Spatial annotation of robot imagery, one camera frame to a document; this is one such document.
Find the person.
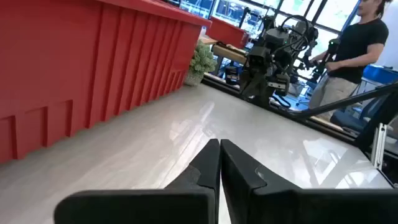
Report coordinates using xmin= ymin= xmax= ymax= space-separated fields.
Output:
xmin=308 ymin=0 xmax=393 ymax=123

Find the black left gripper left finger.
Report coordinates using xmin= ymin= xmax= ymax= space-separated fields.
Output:
xmin=53 ymin=138 xmax=221 ymax=224

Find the black aluminium rig frame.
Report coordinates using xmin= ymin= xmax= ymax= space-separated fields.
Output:
xmin=201 ymin=74 xmax=398 ymax=189

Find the red ribbed plastic bin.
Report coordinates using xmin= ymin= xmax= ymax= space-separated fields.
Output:
xmin=0 ymin=0 xmax=213 ymax=165

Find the blue office chair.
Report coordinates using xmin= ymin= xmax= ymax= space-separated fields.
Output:
xmin=329 ymin=93 xmax=391 ymax=135

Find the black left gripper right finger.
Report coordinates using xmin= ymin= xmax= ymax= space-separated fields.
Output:
xmin=220 ymin=139 xmax=398 ymax=224

